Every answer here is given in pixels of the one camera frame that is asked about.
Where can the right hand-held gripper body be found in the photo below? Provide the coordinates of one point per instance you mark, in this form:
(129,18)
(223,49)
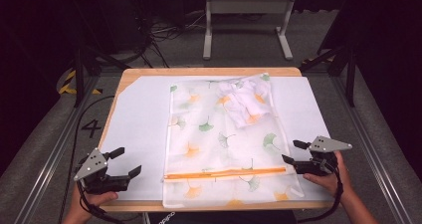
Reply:
(323,146)

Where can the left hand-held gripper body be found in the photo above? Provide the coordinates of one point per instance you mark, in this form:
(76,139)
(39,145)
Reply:
(91,166)

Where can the leaf print mesh laundry bag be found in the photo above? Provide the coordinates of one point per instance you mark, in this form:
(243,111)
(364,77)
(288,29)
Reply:
(205,144)

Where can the person's right hand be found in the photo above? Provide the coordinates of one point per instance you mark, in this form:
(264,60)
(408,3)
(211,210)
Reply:
(331,184)

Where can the person's left hand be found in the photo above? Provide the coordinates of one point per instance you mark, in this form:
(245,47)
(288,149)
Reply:
(79,205)

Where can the white sheet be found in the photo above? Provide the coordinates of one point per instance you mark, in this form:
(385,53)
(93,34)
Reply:
(139,124)

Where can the white garment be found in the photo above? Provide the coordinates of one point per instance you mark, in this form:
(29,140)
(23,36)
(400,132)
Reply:
(244,101)

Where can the wooden table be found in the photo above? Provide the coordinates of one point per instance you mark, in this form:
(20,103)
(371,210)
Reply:
(199,71)

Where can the grey metal stand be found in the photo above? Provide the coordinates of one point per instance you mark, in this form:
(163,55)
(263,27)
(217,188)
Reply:
(249,5)

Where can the aluminium floor rail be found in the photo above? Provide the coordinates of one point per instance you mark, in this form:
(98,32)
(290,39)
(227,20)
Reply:
(56,151)
(368,144)

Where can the black metal frame stand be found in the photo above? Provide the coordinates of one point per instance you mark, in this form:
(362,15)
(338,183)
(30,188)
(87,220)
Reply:
(78,71)
(350,81)

